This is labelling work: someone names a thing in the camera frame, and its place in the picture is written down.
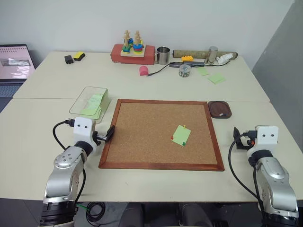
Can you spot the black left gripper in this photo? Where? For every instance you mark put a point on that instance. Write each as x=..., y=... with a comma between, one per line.
x=101, y=137

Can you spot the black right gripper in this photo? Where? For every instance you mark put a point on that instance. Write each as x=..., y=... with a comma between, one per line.
x=242, y=144

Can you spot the green note with pinholes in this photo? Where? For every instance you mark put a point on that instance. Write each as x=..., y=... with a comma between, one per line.
x=181, y=136

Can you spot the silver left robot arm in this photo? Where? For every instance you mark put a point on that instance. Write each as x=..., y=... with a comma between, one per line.
x=64, y=175

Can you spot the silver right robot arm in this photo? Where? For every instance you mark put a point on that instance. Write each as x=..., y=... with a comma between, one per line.
x=274, y=179

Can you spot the wood-framed cork board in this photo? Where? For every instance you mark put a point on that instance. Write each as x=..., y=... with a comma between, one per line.
x=146, y=137

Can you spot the small clear jar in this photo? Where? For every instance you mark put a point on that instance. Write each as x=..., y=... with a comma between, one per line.
x=184, y=71

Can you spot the dark brown wooden tray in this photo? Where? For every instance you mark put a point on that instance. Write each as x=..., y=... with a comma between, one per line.
x=219, y=108

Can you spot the clear plastic box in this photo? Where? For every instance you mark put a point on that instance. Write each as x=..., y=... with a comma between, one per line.
x=94, y=89

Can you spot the large green sticky pad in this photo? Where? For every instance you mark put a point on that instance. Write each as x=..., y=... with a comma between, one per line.
x=216, y=78

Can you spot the pink dome-shaped block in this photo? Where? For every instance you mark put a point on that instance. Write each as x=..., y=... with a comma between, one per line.
x=144, y=71

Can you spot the small green sticky pad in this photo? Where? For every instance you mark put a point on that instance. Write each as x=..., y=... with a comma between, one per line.
x=203, y=71

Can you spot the crumpled white paper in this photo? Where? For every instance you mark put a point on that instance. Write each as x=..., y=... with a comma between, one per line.
x=223, y=59

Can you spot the yellow sponge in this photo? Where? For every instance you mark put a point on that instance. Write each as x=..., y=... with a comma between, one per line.
x=79, y=56

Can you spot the shiny metal cylinder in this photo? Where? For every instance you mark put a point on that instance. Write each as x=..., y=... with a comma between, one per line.
x=211, y=55

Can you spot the grey usb hub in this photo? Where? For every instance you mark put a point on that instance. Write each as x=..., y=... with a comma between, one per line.
x=193, y=63

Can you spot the black power adapter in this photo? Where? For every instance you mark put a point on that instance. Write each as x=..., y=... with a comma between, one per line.
x=69, y=59

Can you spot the red brick block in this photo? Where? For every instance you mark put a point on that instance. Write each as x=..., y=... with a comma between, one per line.
x=148, y=56

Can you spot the long bark-covered log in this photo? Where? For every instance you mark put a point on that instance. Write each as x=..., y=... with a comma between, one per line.
x=196, y=54

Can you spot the yellow toy building brick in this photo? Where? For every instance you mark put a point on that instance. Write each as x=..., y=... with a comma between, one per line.
x=187, y=58

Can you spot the stainless steel mug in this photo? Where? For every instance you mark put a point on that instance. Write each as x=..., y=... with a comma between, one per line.
x=163, y=56

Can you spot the open laptop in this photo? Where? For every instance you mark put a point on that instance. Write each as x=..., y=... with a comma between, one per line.
x=14, y=61

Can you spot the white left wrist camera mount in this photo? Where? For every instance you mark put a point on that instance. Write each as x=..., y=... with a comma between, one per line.
x=82, y=132

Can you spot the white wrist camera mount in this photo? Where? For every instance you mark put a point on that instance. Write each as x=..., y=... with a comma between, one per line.
x=82, y=132
x=267, y=136

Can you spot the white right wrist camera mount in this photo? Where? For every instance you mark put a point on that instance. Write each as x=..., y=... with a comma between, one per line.
x=267, y=136

